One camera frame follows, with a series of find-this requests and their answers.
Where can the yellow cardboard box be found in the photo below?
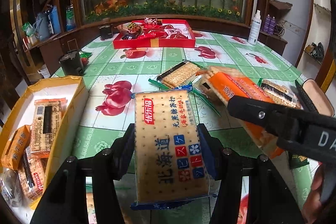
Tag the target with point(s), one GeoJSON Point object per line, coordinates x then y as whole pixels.
{"type": "Point", "coordinates": [76, 108]}

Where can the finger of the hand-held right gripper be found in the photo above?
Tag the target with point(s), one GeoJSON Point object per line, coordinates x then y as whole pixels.
{"type": "Point", "coordinates": [257, 113]}

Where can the blue-trim square cracker packet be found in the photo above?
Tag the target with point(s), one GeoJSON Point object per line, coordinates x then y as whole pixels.
{"type": "Point", "coordinates": [168, 148]}

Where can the dark wooden cabinet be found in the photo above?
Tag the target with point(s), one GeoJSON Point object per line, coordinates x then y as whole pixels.
{"type": "Point", "coordinates": [50, 50]}

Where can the clear plastic water bottle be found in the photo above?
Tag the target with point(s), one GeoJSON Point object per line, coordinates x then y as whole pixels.
{"type": "Point", "coordinates": [70, 19]}

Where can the dark green cracker packet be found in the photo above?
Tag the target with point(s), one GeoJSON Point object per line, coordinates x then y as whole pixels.
{"type": "Point", "coordinates": [298, 161]}

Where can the purple bottle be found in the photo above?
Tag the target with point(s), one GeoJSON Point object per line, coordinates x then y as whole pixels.
{"type": "Point", "coordinates": [273, 26]}
{"type": "Point", "coordinates": [267, 24]}

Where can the green and white pouch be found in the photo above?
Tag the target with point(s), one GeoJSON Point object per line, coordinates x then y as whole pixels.
{"type": "Point", "coordinates": [27, 29]}

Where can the heap of red wrapped candies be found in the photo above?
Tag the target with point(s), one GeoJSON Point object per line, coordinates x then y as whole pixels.
{"type": "Point", "coordinates": [157, 31]}

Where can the white spray bottle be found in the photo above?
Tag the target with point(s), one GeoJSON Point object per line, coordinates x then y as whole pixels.
{"type": "Point", "coordinates": [254, 32]}

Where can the person's right hand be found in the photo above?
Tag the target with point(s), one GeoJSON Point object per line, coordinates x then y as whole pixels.
{"type": "Point", "coordinates": [312, 195]}

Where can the square cracker packet black strip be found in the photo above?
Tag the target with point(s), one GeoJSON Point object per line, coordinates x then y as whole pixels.
{"type": "Point", "coordinates": [178, 74]}

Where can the pile of cracker packets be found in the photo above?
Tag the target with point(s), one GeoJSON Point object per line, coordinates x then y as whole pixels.
{"type": "Point", "coordinates": [47, 121]}

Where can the black cylindrical container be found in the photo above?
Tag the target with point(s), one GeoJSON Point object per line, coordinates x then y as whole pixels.
{"type": "Point", "coordinates": [71, 64]}

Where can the blue thermos flask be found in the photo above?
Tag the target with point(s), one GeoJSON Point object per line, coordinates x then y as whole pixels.
{"type": "Point", "coordinates": [55, 20]}

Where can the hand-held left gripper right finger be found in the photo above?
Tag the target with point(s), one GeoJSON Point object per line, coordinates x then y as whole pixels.
{"type": "Point", "coordinates": [207, 150]}

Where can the red gift box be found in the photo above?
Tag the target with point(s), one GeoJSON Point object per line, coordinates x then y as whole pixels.
{"type": "Point", "coordinates": [157, 43]}

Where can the small red green snack packet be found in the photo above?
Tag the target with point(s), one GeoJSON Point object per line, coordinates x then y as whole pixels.
{"type": "Point", "coordinates": [85, 57]}

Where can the grey blue kettle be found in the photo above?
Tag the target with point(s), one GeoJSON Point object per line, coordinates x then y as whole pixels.
{"type": "Point", "coordinates": [42, 27]}

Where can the round cracker packet black strip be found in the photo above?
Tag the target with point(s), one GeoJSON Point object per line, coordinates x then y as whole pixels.
{"type": "Point", "coordinates": [281, 94]}

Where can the orange cracker packet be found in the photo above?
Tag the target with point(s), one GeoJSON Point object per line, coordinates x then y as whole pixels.
{"type": "Point", "coordinates": [236, 87]}

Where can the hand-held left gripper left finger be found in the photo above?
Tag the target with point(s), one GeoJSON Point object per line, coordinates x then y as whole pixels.
{"type": "Point", "coordinates": [126, 150]}

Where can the open brown glasses case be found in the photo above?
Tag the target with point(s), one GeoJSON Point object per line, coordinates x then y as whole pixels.
{"type": "Point", "coordinates": [320, 98]}

